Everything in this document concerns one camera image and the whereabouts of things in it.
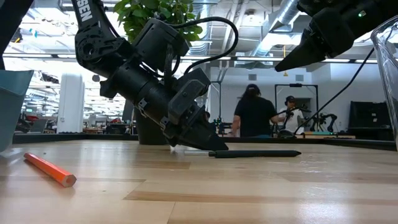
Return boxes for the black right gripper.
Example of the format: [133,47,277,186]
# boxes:
[274,0,358,73]

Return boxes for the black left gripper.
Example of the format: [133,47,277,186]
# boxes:
[136,67,229,152]

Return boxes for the white pencil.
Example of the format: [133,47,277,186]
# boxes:
[170,145,212,156]

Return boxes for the matte black pen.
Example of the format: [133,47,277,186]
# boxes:
[208,149,302,159]

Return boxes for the orange pencil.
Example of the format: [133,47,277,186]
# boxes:
[24,152,78,189]

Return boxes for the person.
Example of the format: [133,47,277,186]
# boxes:
[277,95,307,135]
[231,83,280,138]

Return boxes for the clear plastic bin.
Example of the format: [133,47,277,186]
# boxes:
[369,14,398,152]

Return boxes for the black equipment case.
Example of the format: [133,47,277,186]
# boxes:
[348,100,394,141]

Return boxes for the white building column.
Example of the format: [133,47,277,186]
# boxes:
[56,73,86,134]

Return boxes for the linear ceiling light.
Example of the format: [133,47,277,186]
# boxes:
[0,52,398,65]

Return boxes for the teal plastic bin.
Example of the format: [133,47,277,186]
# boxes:
[0,70,34,153]

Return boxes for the orange hanging cord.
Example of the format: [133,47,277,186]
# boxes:
[282,45,289,77]

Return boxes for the smooth silver ventilation duct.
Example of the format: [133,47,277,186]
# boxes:
[248,0,301,58]

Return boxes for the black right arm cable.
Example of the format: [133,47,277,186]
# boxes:
[294,46,376,136]

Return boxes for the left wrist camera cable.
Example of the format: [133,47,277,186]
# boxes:
[161,16,239,94]

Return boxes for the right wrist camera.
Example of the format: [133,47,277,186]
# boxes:
[345,0,398,38]

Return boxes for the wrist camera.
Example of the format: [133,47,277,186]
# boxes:
[132,17,190,73]
[345,0,398,38]

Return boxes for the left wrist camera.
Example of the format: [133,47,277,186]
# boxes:
[132,17,190,73]

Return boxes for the black aluminium table frame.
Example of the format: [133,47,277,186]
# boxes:
[12,133,398,152]

